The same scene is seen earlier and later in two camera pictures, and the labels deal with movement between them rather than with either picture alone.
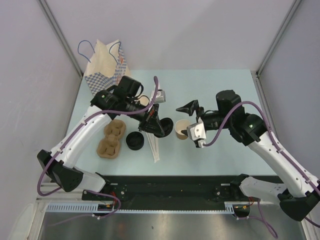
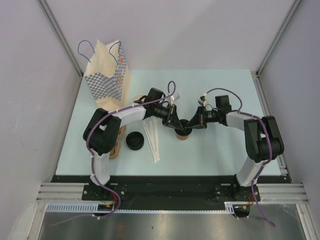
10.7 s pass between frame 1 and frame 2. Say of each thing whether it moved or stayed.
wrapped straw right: stayed
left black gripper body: moved
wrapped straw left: stayed
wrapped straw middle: stayed
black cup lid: moved
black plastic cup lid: stayed
